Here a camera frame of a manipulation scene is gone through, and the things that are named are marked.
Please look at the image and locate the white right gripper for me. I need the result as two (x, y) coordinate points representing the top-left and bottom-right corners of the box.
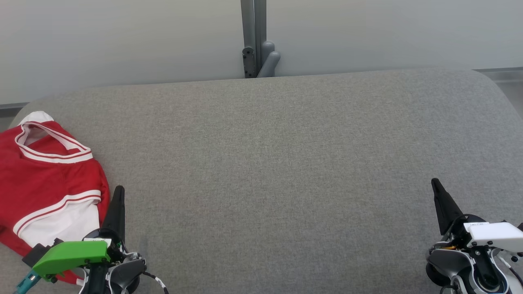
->
(431, 178), (523, 252)

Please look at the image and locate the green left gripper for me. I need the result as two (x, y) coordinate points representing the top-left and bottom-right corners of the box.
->
(32, 186), (125, 283)

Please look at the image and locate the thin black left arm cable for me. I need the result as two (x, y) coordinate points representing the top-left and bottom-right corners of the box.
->
(141, 271), (170, 294)

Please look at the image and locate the teal left camera connector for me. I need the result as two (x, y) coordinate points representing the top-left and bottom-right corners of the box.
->
(15, 269), (42, 294)

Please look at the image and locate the dark grey hinge bracket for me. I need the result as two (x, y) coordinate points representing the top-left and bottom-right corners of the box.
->
(242, 46), (257, 78)

